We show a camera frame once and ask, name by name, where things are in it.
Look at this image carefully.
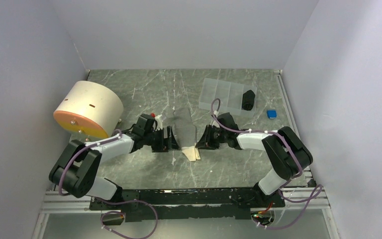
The blue small block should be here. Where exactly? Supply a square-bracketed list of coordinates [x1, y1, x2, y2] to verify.
[266, 110, 277, 119]

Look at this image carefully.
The clear plastic organizer box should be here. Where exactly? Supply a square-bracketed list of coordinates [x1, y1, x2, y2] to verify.
[198, 78, 258, 118]

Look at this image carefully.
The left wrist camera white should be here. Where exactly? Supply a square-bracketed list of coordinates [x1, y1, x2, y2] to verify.
[150, 113, 163, 130]

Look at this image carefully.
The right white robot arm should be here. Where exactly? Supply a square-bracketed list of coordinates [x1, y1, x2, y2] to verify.
[196, 113, 313, 207]

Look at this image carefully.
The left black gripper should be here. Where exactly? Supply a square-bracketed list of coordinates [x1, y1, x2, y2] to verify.
[143, 125, 180, 152]

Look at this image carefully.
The cream cylindrical drum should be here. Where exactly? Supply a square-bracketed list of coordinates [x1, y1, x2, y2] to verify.
[53, 81, 124, 139]

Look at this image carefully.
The grey underwear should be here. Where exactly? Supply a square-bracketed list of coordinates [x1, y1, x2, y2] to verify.
[174, 108, 201, 162]

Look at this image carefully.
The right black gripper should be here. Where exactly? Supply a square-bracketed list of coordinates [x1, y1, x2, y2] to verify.
[195, 124, 228, 150]

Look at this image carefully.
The black striped underwear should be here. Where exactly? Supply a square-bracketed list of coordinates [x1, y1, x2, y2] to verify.
[241, 90, 256, 111]

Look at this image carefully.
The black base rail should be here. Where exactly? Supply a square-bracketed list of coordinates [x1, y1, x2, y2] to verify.
[89, 187, 285, 222]

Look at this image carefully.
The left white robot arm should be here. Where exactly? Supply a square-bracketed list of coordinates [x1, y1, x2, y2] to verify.
[49, 114, 180, 209]

